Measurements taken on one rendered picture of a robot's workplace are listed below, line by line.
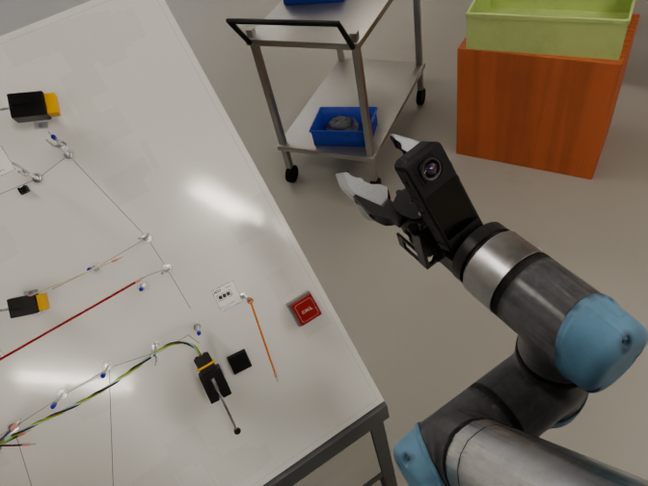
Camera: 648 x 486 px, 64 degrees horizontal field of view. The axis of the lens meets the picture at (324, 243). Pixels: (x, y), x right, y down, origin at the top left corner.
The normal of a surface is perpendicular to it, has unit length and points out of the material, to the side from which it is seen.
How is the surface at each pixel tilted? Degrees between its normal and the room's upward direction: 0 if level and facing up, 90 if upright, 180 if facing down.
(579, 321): 23
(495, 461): 53
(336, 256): 0
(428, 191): 62
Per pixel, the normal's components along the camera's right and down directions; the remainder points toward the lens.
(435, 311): -0.18, -0.66
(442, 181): 0.35, 0.21
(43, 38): 0.28, -0.01
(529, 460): -0.56, -0.83
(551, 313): -0.64, -0.24
